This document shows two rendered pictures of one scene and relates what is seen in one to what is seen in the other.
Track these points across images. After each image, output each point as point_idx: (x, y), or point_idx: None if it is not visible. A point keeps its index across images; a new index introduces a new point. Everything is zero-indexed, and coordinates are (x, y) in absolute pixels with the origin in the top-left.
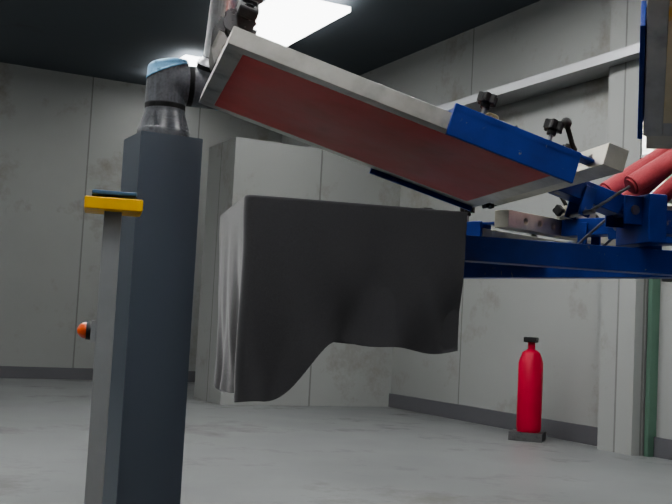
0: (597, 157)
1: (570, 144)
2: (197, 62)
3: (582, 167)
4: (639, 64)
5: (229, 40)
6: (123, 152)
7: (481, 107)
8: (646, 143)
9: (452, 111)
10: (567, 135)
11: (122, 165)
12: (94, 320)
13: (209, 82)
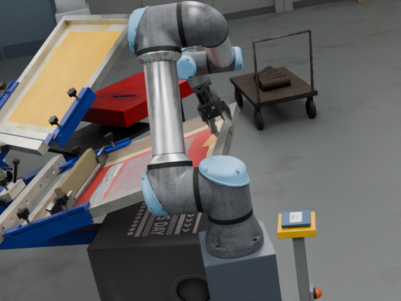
0: (62, 162)
1: (17, 173)
2: (191, 160)
3: (58, 171)
4: (86, 111)
5: (239, 108)
6: (277, 266)
7: (111, 140)
8: (45, 153)
9: (130, 141)
10: (17, 168)
11: (278, 279)
12: (311, 283)
13: (231, 143)
